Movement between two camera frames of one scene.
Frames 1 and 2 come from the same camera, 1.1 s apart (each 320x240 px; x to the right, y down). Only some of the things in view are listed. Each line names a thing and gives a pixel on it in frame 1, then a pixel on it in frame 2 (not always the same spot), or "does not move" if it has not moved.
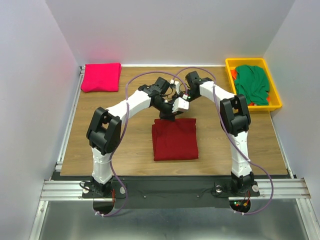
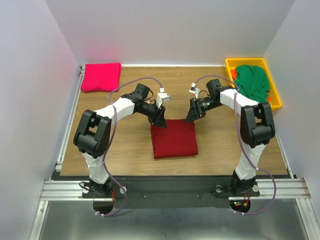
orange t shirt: [234, 74] does not move
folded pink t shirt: [101, 77] does not move
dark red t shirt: [176, 139] does not move
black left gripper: [169, 115] -> [157, 118]
